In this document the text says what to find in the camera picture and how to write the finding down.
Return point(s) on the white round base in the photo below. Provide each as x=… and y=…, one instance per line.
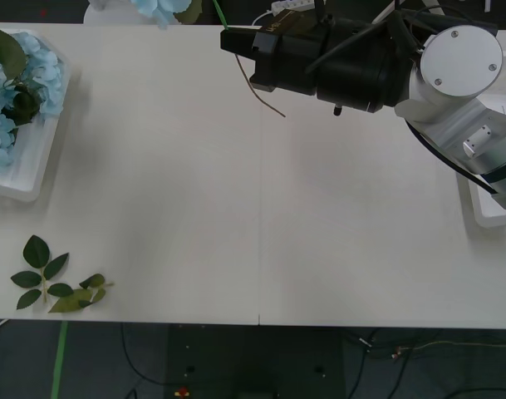
x=107, y=14

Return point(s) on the white power strip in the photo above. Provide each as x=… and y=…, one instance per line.
x=294, y=5

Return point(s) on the shallow white box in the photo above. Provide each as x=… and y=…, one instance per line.
x=485, y=208
x=32, y=166

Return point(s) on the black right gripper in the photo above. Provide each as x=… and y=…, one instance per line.
x=290, y=58

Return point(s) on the dark green leaf twig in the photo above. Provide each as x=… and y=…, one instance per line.
x=36, y=251

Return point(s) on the light green leaf twig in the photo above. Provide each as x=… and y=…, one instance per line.
x=70, y=305

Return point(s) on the red button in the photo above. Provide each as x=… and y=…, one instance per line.
x=181, y=392

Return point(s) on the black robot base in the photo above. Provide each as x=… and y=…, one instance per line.
x=256, y=361

